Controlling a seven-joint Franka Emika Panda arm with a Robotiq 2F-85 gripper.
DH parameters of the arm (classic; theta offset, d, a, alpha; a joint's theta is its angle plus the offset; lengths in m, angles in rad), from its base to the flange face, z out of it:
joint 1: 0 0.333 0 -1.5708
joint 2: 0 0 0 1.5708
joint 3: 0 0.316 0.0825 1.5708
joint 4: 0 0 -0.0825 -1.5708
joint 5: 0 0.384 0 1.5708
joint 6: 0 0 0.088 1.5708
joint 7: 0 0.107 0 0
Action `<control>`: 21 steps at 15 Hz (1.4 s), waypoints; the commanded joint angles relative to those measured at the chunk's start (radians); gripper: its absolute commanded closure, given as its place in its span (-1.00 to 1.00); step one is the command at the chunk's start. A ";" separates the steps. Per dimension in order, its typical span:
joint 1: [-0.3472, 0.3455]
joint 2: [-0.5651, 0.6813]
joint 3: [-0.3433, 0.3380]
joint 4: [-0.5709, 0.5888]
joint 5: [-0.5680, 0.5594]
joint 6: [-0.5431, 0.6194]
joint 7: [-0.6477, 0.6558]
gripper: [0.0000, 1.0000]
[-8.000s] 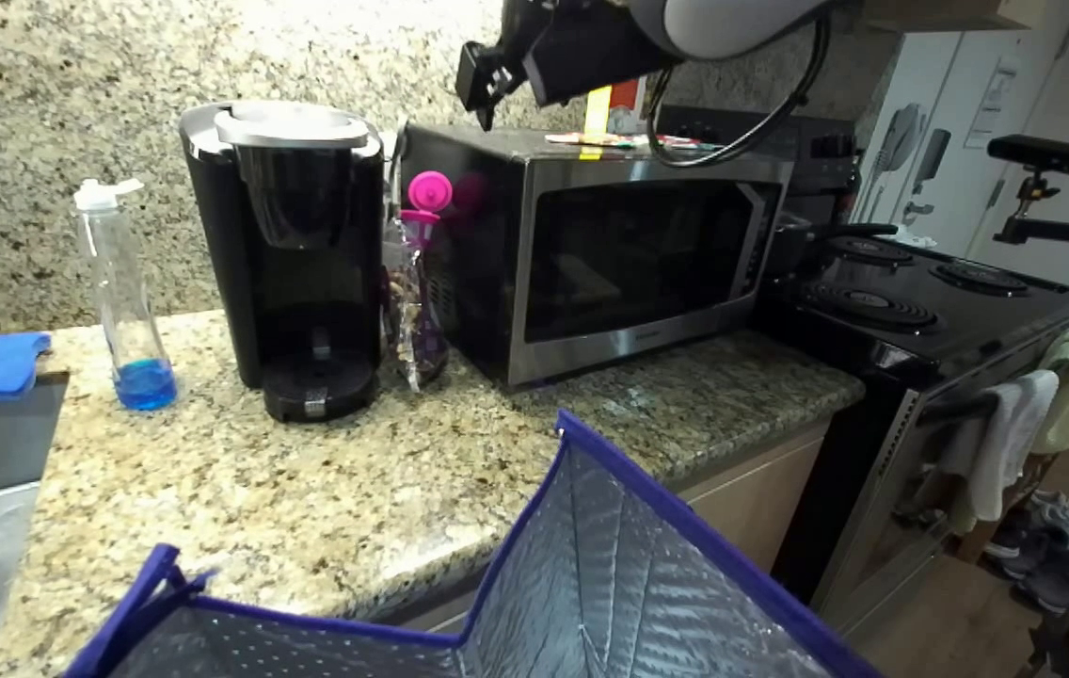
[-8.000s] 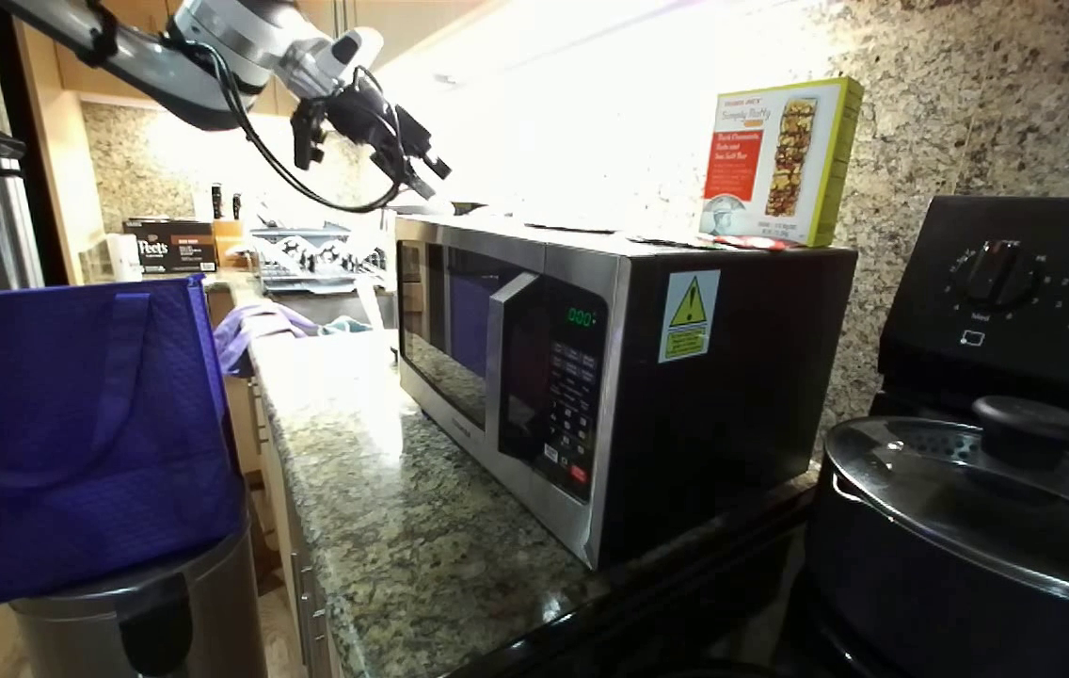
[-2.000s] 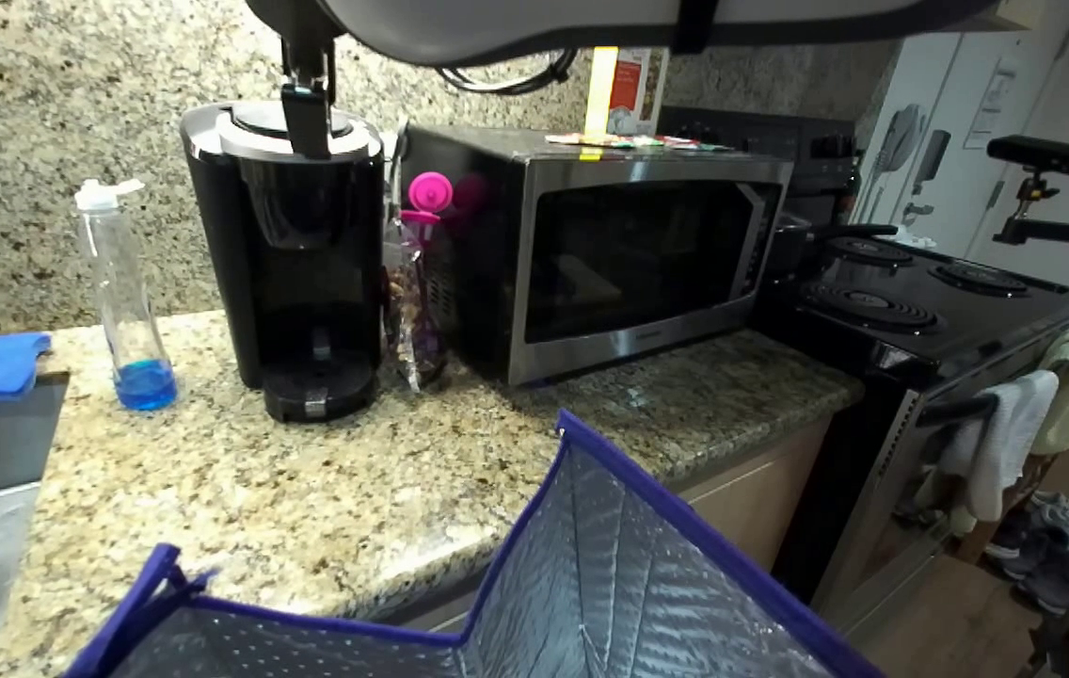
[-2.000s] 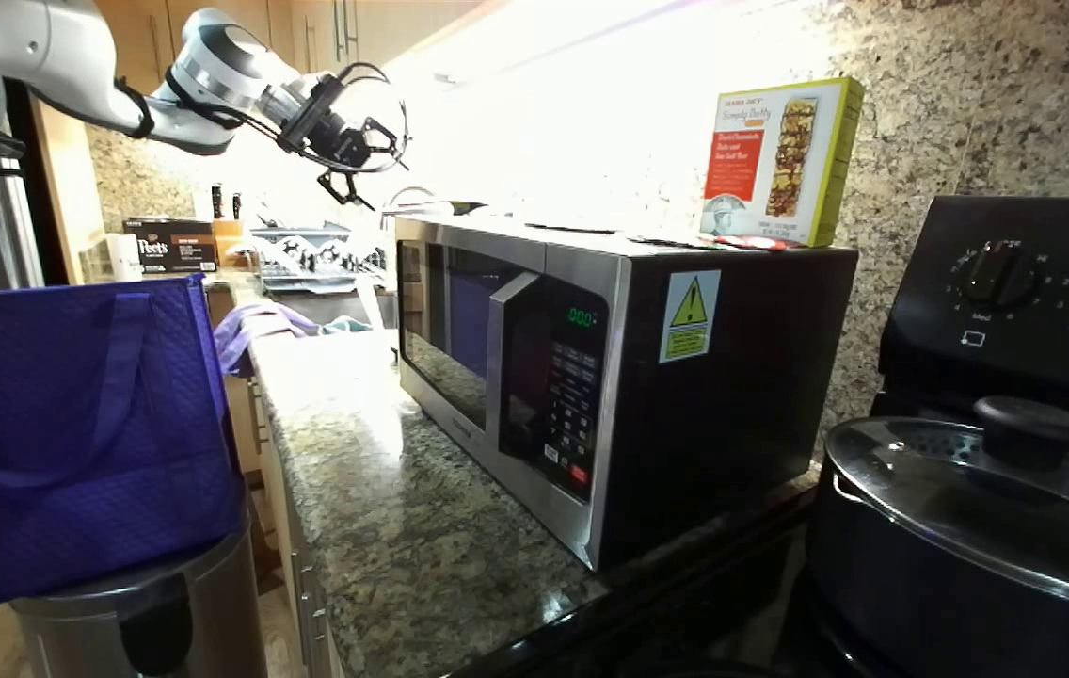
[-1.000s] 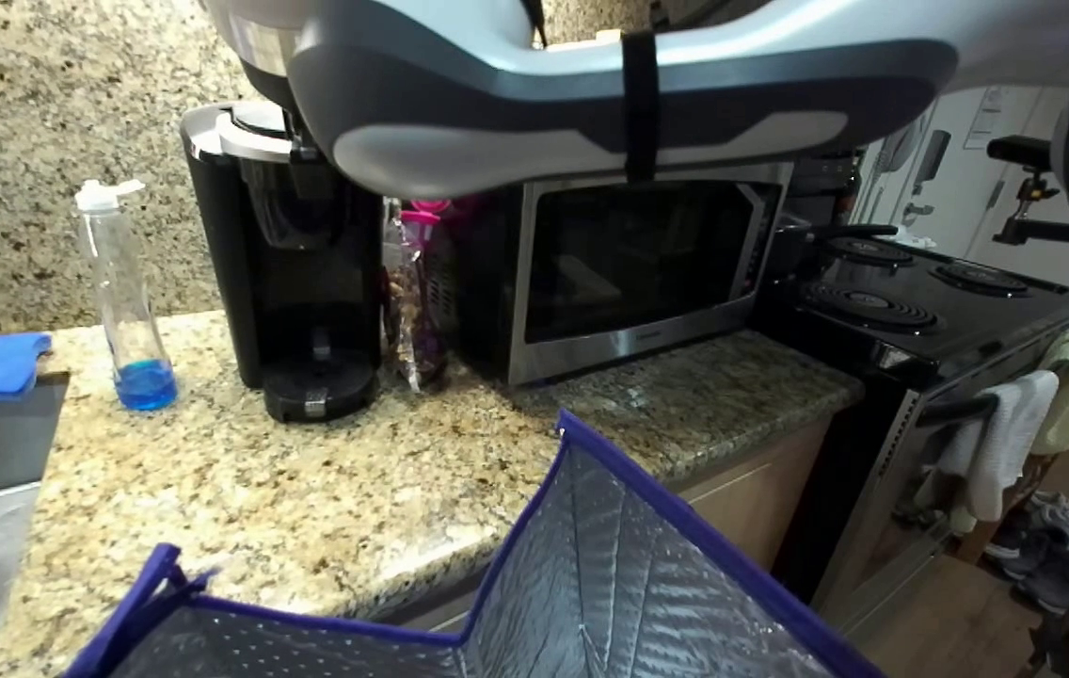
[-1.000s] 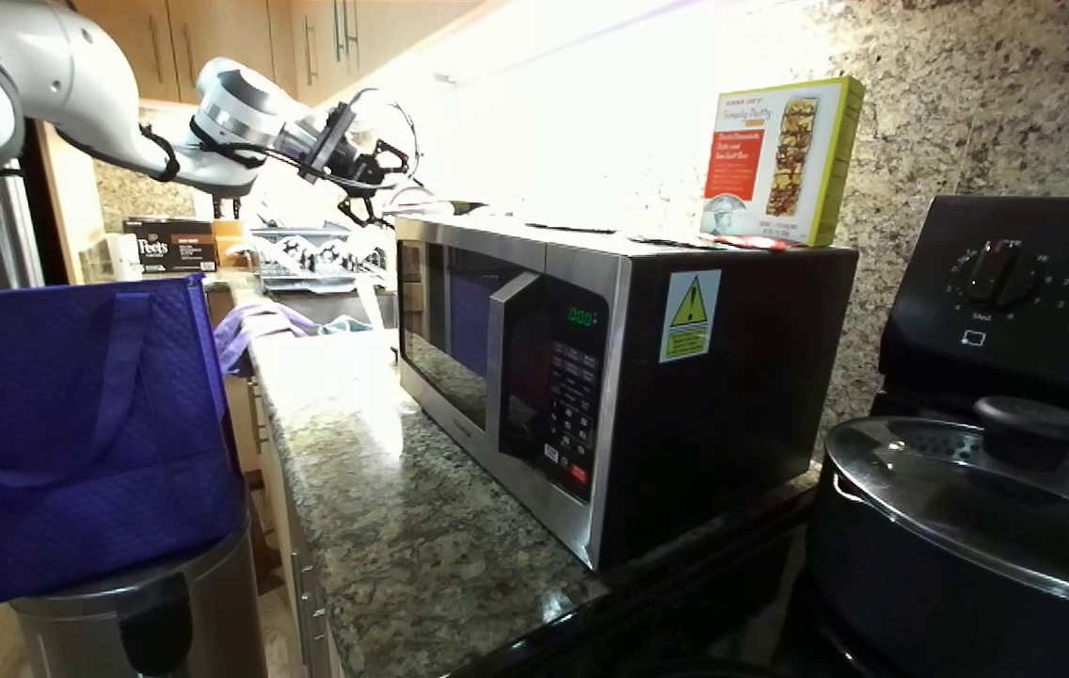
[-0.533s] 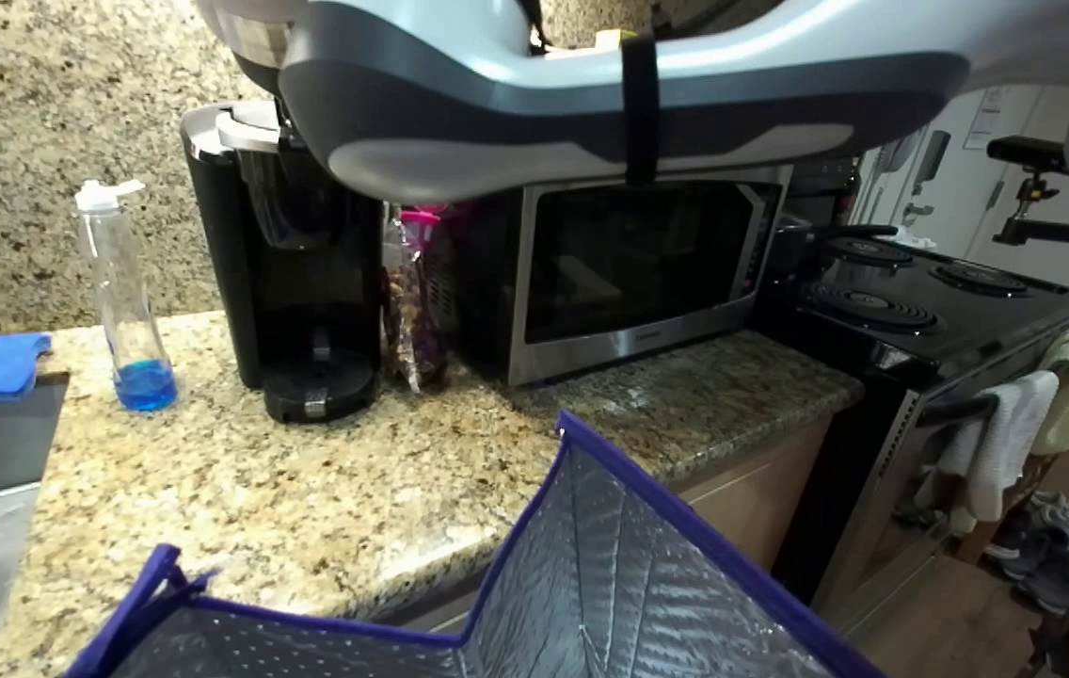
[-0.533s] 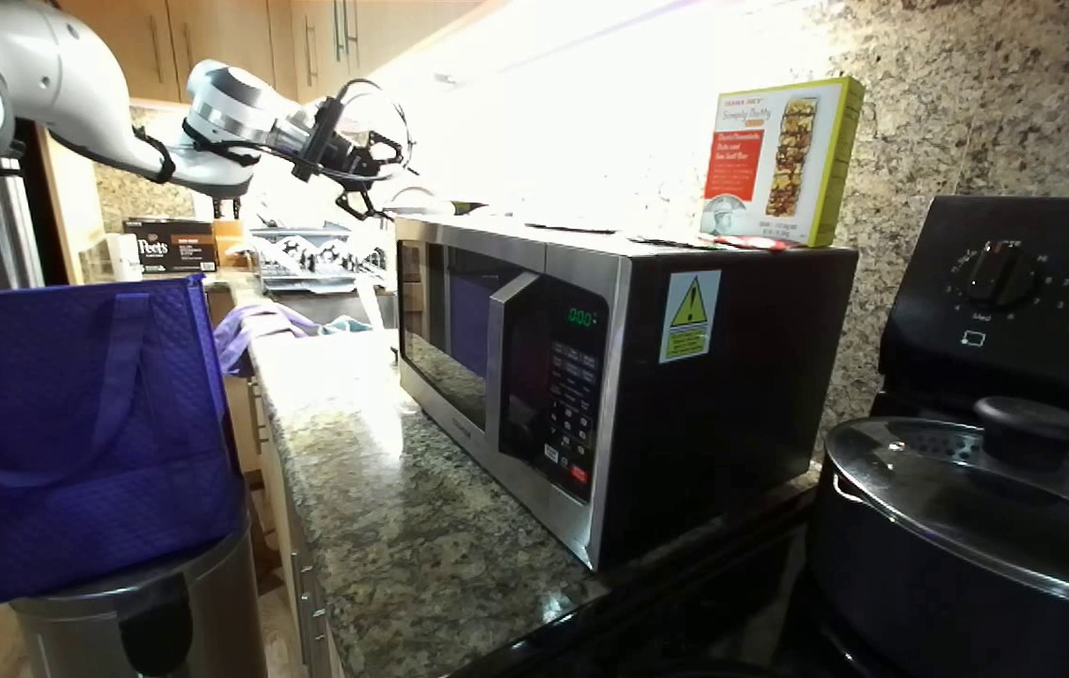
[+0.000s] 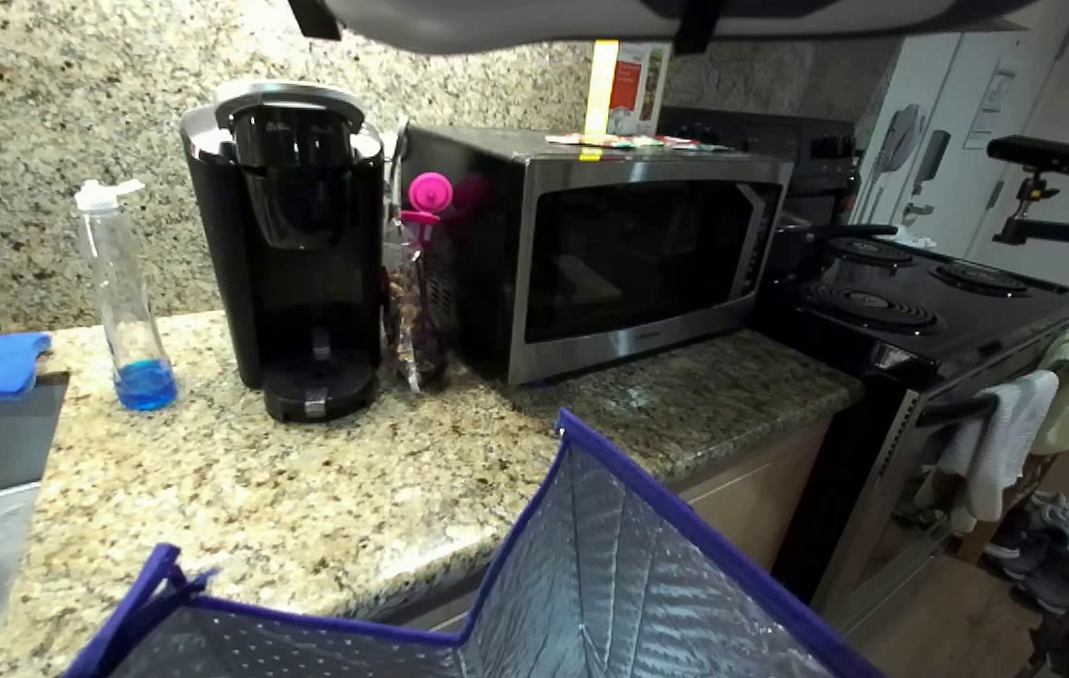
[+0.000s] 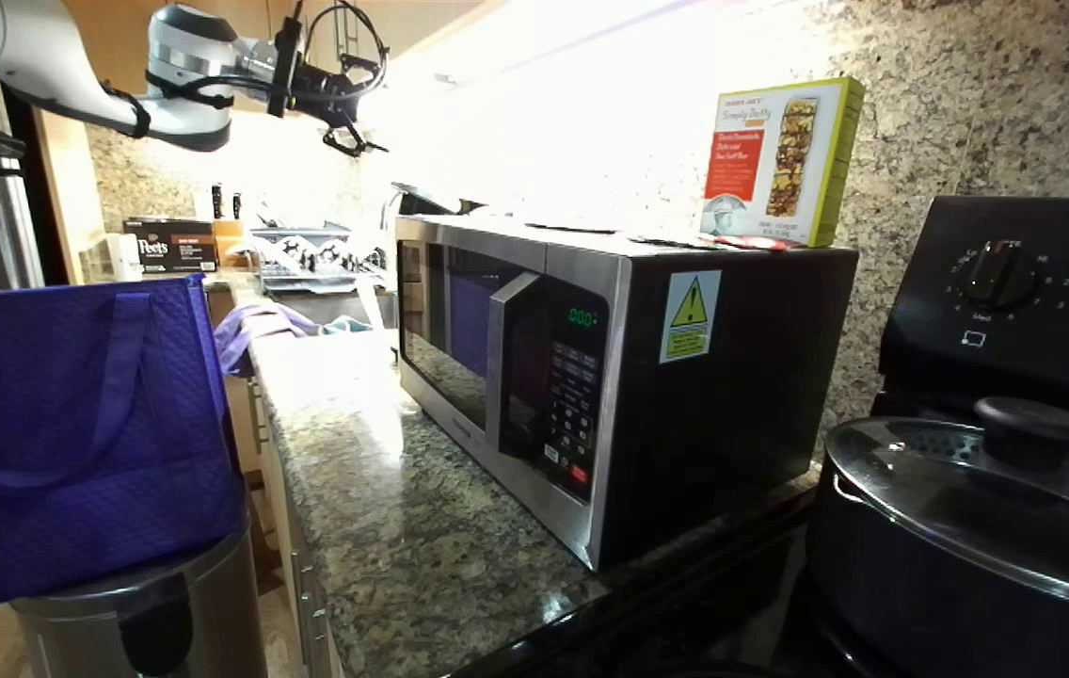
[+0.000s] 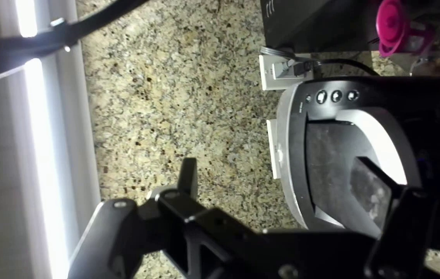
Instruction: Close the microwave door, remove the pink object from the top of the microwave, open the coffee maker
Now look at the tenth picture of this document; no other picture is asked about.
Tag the black stainless microwave oven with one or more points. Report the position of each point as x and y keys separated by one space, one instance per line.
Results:
x=737 y=402

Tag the stainless steel trash can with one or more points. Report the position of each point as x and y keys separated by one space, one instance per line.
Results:
x=209 y=615

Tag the glass pot lid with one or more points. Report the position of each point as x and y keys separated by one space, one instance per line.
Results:
x=999 y=502

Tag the black cooking pot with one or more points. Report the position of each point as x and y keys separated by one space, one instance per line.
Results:
x=935 y=604

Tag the small black countertop appliance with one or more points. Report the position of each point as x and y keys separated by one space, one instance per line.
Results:
x=172 y=245

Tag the black electric stove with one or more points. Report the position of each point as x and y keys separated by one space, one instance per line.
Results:
x=1025 y=303

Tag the stainless steel microwave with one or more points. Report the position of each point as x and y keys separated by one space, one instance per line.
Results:
x=446 y=324

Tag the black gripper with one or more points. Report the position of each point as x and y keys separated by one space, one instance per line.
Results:
x=303 y=88

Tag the purple insulated bag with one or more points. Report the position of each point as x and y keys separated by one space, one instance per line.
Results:
x=71 y=440

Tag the dish rack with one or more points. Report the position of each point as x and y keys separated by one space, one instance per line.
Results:
x=310 y=265

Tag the wooden base cabinet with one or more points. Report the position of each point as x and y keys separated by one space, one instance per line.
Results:
x=260 y=453

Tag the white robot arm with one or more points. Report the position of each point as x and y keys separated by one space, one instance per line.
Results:
x=9 y=44

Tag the small red white box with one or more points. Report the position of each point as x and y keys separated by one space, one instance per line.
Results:
x=785 y=164

